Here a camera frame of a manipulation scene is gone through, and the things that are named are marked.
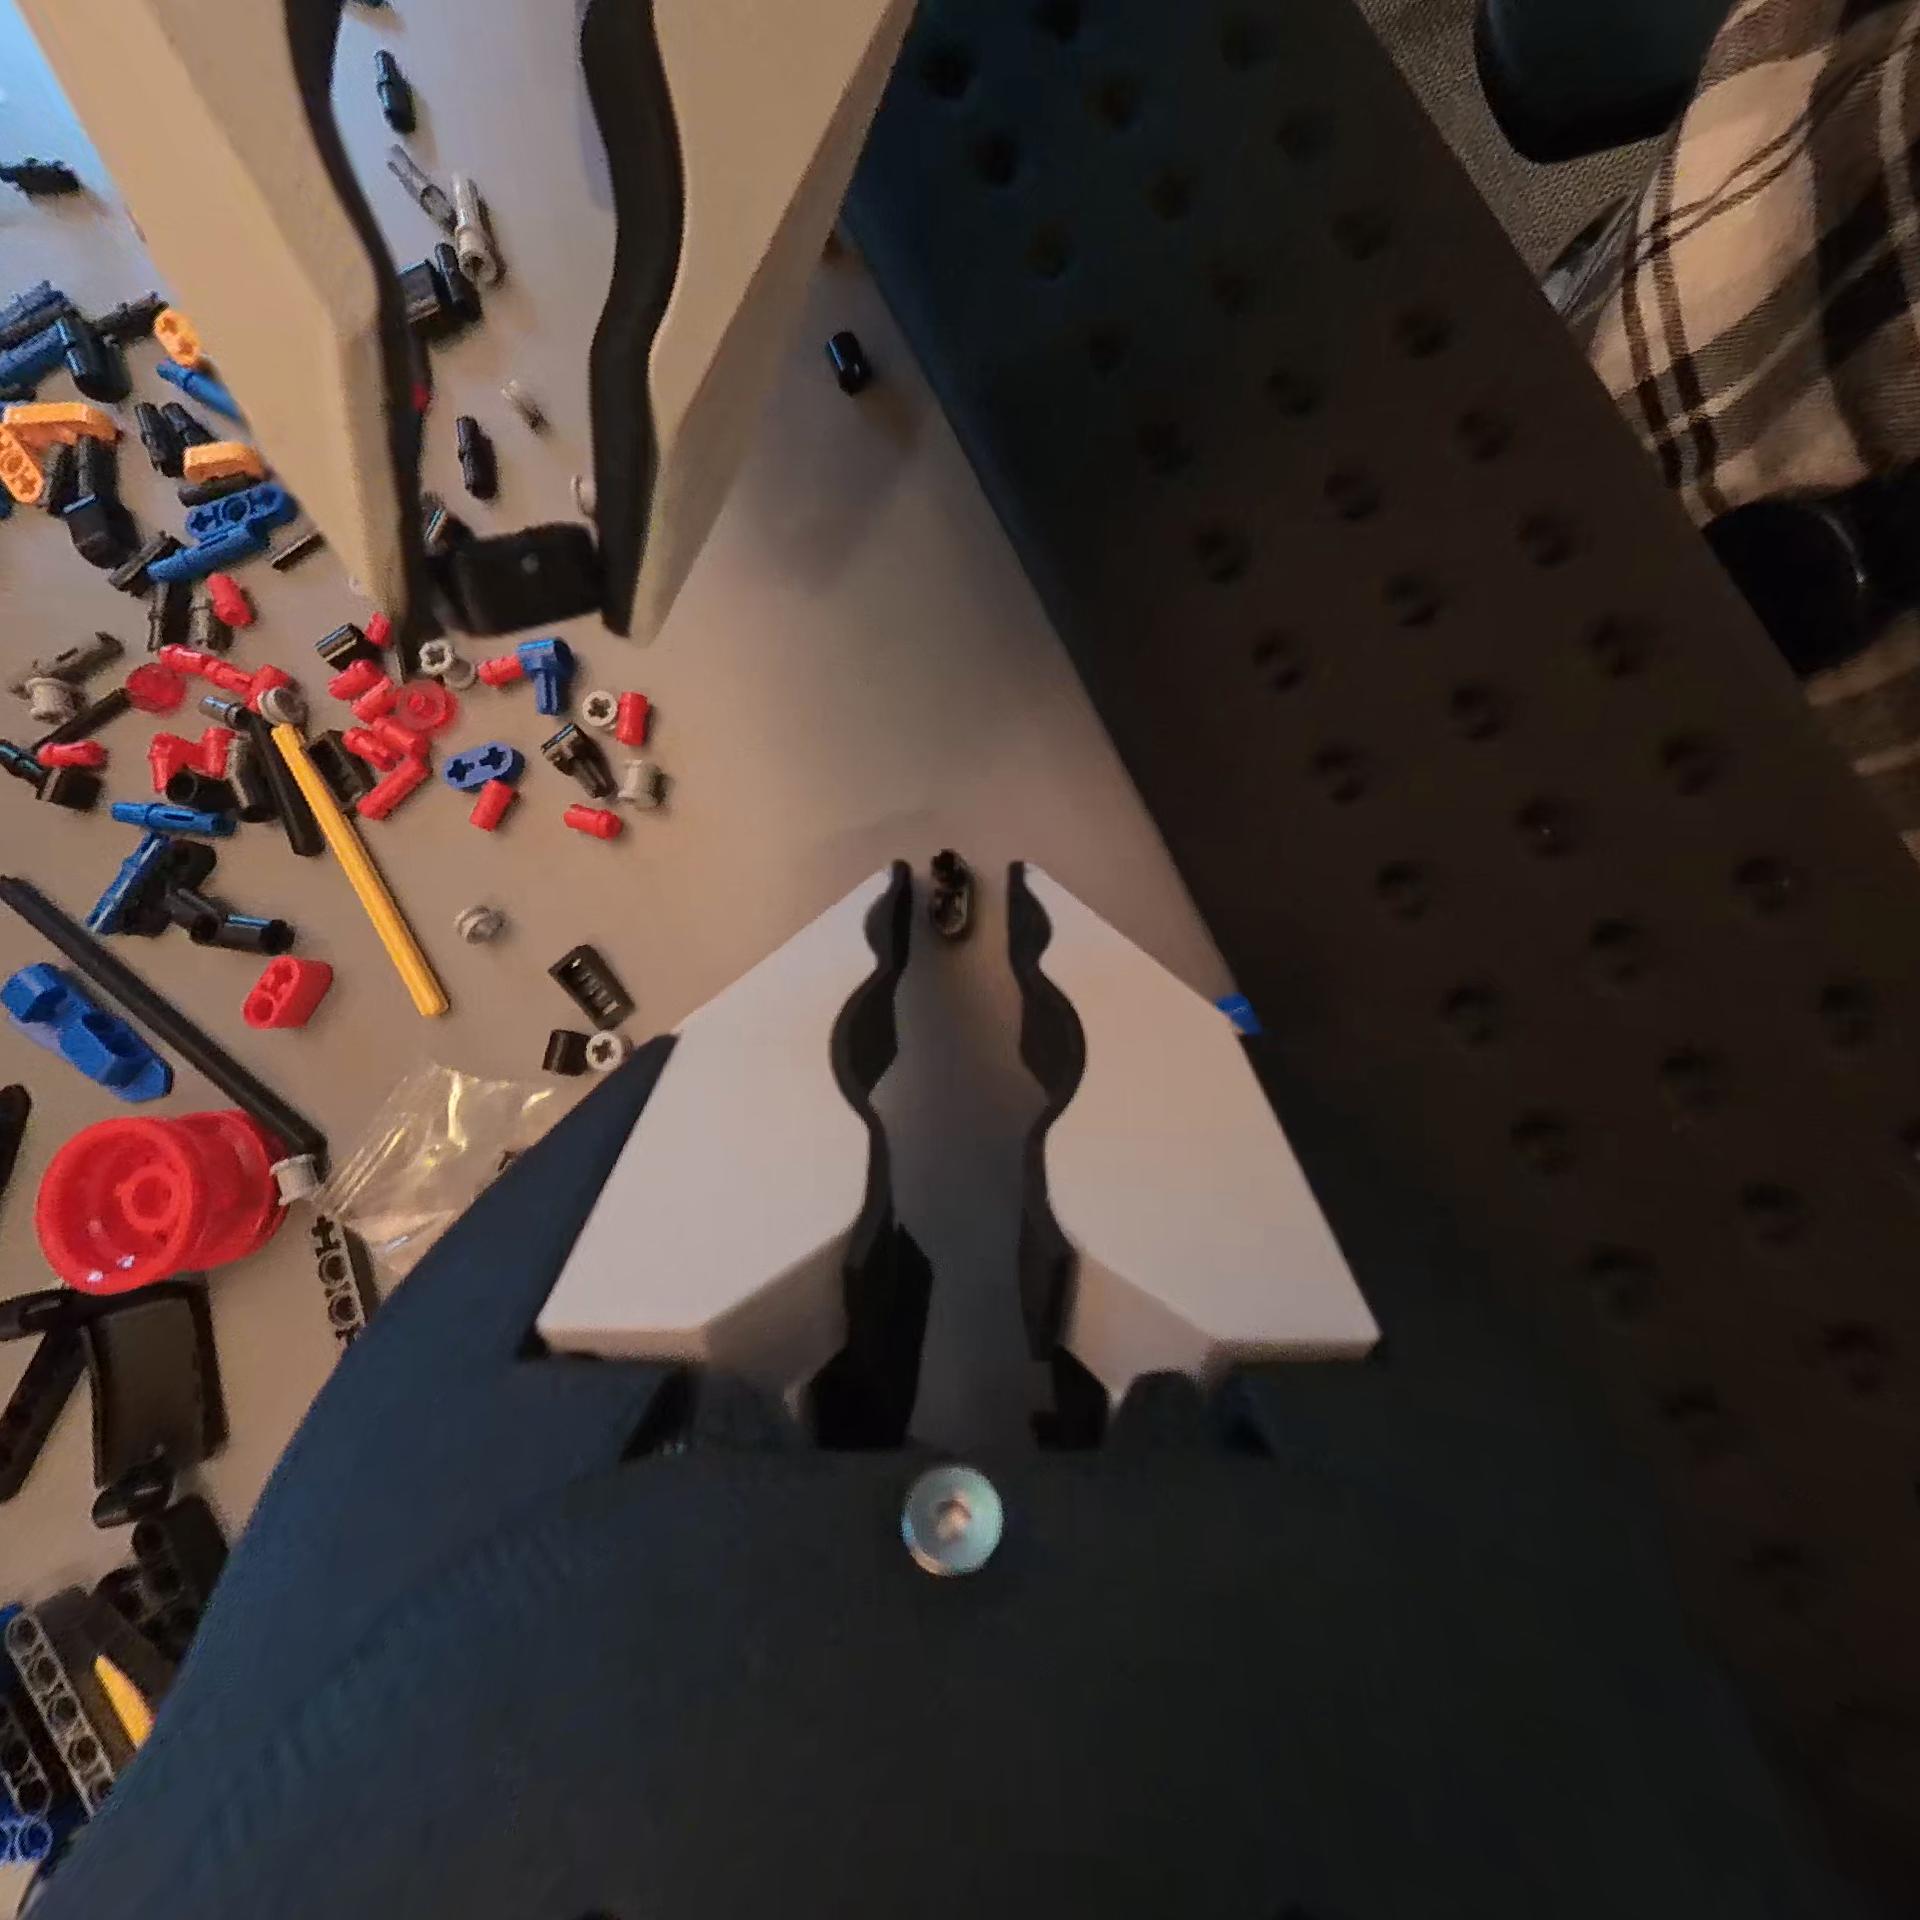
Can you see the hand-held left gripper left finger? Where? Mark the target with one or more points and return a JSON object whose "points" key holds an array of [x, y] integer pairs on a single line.
{"points": [[705, 1201]]}

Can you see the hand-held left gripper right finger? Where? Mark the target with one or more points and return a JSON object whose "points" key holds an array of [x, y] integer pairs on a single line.
{"points": [[1215, 1201]]}

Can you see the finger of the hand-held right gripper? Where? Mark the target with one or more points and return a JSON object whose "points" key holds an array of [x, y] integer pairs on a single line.
{"points": [[225, 182], [751, 225]]}

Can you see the black friction pin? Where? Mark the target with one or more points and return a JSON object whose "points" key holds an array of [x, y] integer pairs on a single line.
{"points": [[954, 892]]}

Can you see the grey desk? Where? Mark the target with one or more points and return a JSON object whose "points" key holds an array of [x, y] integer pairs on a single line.
{"points": [[779, 750]]}

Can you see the light grey cross bush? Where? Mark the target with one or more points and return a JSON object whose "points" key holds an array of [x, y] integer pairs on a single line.
{"points": [[607, 1050]]}

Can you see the blue small brick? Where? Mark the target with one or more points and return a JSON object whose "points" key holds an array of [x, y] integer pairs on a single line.
{"points": [[1237, 1014]]}

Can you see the tiny black pin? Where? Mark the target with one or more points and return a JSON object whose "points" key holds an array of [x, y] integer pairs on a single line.
{"points": [[37, 177]]}

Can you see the black grille tile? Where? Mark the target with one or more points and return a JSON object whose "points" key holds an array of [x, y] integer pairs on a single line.
{"points": [[590, 989]]}

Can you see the clear zip bag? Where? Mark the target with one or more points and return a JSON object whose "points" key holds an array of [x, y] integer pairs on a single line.
{"points": [[451, 1141]]}

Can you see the pile of small connector pieces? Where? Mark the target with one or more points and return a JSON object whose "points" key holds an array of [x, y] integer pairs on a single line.
{"points": [[225, 494]]}

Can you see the small grey bush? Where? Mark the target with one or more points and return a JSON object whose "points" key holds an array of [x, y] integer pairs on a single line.
{"points": [[480, 921]]}

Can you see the black thin cross-hole liftarm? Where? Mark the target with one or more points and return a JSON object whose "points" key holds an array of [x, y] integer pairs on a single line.
{"points": [[341, 1276]]}

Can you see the grey axle connector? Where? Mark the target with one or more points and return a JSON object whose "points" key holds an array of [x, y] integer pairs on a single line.
{"points": [[297, 1180]]}

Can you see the red short connector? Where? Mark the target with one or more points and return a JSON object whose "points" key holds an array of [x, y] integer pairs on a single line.
{"points": [[287, 993]]}

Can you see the yellow axle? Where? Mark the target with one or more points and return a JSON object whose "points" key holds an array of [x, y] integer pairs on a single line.
{"points": [[359, 870]]}

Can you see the blue oval connector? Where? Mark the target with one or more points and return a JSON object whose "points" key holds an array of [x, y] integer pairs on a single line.
{"points": [[485, 768]]}

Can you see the black and grey pin connector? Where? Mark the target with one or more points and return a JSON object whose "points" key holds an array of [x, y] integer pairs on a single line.
{"points": [[67, 678]]}

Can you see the red wheel rim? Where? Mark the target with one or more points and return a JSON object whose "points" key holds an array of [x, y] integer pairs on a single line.
{"points": [[150, 1201]]}

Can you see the black long axle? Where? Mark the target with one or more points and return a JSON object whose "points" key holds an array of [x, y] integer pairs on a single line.
{"points": [[166, 1014]]}

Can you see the black glossy curved panel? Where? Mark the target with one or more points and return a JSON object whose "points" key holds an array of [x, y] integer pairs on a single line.
{"points": [[158, 1381]]}

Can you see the blue wedge panel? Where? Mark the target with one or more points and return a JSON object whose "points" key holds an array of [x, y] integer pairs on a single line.
{"points": [[82, 1032]]}

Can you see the black thick beam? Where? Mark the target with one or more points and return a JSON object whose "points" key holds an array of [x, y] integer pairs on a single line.
{"points": [[158, 1575]]}

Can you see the black connector block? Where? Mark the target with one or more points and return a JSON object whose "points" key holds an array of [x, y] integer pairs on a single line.
{"points": [[10, 1141]]}

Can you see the black flat liftarm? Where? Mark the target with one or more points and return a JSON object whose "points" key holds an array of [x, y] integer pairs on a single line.
{"points": [[37, 1412]]}

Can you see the yellow axle rod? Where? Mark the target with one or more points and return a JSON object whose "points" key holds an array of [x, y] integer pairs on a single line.
{"points": [[123, 1704]]}

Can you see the blue angled beam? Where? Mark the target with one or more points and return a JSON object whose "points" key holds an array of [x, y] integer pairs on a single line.
{"points": [[24, 1833]]}

